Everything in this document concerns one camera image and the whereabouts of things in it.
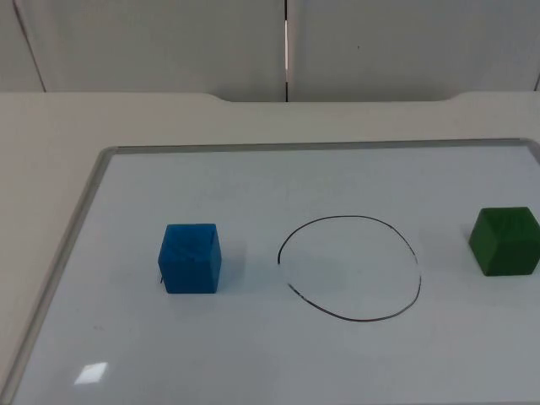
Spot green cube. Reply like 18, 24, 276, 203
467, 206, 540, 278

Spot grey-framed whiteboard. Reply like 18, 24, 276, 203
0, 138, 540, 405

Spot blue cube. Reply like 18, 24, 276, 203
156, 223, 223, 294

